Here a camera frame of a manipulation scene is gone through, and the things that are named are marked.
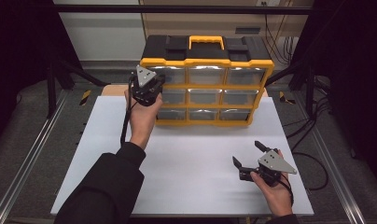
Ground clear plastic storage drawer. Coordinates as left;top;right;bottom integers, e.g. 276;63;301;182
156;65;187;86

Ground black wall cables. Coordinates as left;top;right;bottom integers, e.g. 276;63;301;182
264;13;300;64

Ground dark curtain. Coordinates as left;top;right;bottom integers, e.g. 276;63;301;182
297;0;377;188
0;0;82;150

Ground black overhead bar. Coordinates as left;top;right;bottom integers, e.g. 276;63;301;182
52;4;315;16

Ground right hand-held gripper cable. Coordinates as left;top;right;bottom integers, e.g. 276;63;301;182
279;175;295;208

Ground person's right hand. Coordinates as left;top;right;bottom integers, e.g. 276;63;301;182
250;149;295;217

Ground black metal stand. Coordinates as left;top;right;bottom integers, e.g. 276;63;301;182
46;59;110;119
264;59;318;118

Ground grid of clear drawers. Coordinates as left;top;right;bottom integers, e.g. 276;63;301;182
155;65;267;121

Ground person's left hand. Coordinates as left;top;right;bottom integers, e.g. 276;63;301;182
124;88;164;150

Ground aluminium floor rail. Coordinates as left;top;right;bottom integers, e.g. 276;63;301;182
0;90;71;224
293;91;368;224

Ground black floor cables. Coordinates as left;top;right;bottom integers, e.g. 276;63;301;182
283;96;330;191

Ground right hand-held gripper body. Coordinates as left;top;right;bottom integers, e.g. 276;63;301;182
239;147;298;188

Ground yellow black striped tape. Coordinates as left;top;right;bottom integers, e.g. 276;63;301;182
79;90;92;106
278;91;297;105

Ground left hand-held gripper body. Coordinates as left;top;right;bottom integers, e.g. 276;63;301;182
130;64;166;107

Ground grey wall plate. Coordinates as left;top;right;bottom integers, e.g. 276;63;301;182
235;27;261;35

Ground left hand-held gripper cable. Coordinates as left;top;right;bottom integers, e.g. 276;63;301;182
119;74;138;147

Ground yellow black organizer case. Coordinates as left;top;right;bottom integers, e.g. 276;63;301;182
139;35;275;127

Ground hand-held gripper cable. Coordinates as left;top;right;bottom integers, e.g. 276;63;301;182
119;74;138;147
279;175;295;208

